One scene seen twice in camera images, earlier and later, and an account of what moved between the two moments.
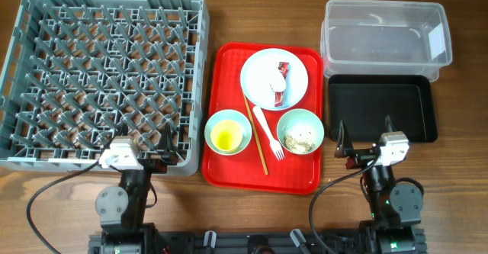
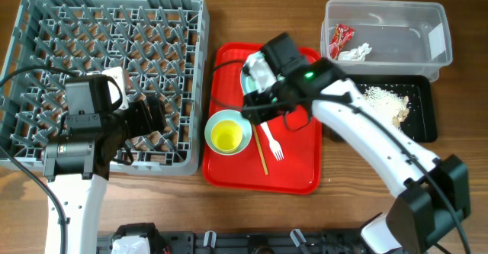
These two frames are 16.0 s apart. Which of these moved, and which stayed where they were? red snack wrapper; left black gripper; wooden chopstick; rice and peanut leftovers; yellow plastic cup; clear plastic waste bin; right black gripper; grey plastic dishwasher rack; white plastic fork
Moved: right black gripper; left black gripper; rice and peanut leftovers; red snack wrapper
Stayed: wooden chopstick; grey plastic dishwasher rack; clear plastic waste bin; yellow plastic cup; white plastic fork
